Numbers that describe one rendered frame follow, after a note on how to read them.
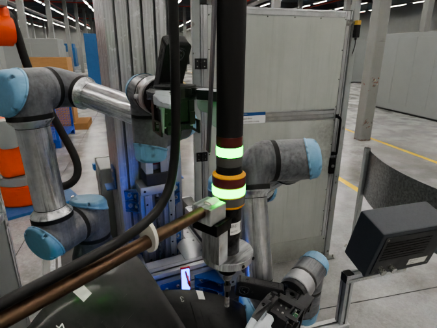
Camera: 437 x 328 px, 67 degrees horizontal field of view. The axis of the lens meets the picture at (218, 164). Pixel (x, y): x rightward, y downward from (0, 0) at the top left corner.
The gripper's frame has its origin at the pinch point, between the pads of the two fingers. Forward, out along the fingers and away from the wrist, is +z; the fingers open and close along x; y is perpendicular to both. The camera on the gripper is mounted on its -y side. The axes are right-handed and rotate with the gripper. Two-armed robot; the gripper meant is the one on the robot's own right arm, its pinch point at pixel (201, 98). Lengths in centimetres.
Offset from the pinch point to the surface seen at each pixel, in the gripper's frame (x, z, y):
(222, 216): 2.1, 10.7, 12.9
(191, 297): -3.3, -15.1, 46.8
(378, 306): -169, -78, 167
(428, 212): -83, -12, 42
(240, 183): -0.7, 10.1, 9.3
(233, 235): 0.0, 9.7, 16.7
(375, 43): -537, -415, -21
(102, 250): 16.8, 16.3, 10.2
